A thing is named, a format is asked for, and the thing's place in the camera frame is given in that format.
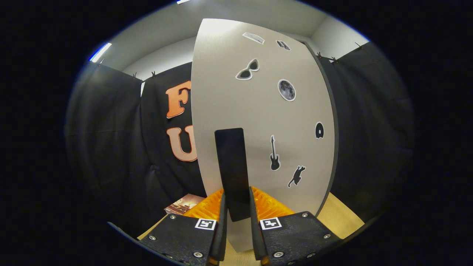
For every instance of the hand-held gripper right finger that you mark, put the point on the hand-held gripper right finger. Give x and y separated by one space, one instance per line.
255 240

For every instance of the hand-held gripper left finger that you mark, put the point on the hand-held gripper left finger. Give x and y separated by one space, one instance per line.
220 240

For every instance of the dark grey shoe cabinet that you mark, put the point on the dark grey shoe cabinet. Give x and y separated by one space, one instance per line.
336 147

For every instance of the beige shoe cabinet door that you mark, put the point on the beige shoe cabinet door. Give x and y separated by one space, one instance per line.
229 92

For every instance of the black backdrop cloth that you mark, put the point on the black backdrop cloth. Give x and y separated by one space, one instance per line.
103 147

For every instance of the small ceiling light panel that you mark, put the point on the small ceiling light panel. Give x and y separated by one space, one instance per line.
100 52

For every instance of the large ceiling light panel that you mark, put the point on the large ceiling light panel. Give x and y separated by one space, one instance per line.
183 2

